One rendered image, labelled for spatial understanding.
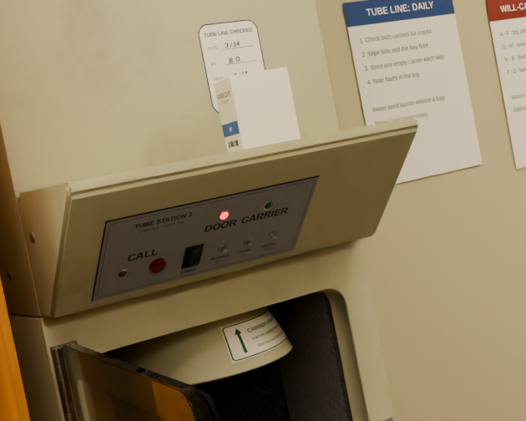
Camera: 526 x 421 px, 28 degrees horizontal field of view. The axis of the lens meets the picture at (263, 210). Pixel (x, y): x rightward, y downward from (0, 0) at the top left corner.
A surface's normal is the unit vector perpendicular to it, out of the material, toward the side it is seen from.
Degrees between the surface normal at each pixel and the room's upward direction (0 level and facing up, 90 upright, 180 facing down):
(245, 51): 90
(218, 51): 90
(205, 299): 90
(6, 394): 90
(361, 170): 135
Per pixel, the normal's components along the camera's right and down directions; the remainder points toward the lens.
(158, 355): -0.42, -0.28
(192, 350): -0.07, -0.35
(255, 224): 0.50, 0.65
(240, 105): 0.29, 0.00
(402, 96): 0.51, -0.05
